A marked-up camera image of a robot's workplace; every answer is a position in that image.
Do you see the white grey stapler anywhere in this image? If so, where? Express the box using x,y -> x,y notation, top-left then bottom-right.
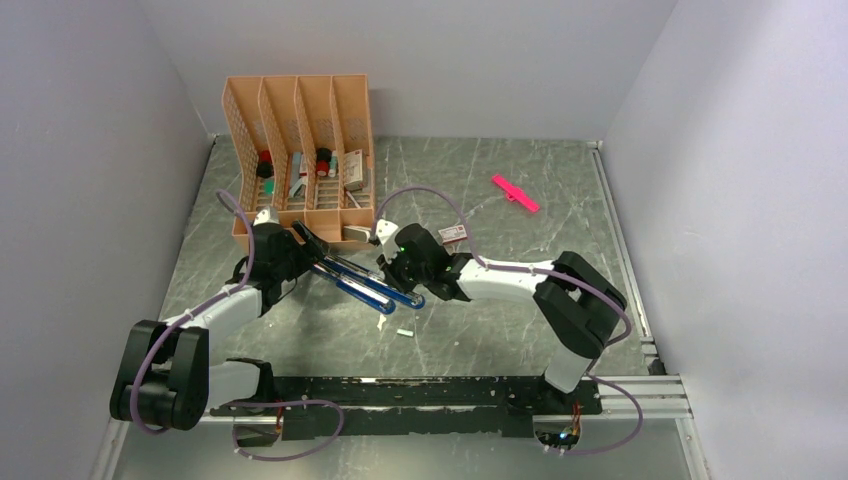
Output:
342,225 -> 374,243

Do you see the red black bottle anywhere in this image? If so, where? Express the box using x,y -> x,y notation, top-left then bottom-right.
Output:
255,150 -> 274,179
315,147 -> 332,177

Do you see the orange plastic desk organizer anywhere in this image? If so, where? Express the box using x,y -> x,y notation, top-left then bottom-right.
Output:
221,74 -> 377,252

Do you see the white box in organizer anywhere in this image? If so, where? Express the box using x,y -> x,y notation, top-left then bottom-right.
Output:
343,149 -> 366,191

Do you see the grey stapler in organizer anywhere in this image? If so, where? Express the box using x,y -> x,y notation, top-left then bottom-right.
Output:
288,152 -> 308,198

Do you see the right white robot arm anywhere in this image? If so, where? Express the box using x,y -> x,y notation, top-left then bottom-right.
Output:
374,220 -> 627,414

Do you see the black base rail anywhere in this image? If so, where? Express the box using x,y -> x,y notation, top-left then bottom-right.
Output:
212,375 -> 602,440

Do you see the red black bottle right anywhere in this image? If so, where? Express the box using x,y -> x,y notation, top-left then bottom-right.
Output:
315,147 -> 332,177

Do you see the red black bottle left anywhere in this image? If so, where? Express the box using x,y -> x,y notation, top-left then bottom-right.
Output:
255,150 -> 274,179

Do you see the red white staple box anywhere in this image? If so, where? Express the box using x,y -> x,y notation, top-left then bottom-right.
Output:
438,225 -> 469,245

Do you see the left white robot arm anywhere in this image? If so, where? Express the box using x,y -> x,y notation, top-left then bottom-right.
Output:
109,221 -> 329,433

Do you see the blue stapler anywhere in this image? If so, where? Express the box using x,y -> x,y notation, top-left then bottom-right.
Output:
320,254 -> 426,309
312,264 -> 396,315

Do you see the pink plastic clip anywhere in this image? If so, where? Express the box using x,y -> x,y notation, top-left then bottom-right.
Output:
491,174 -> 540,213

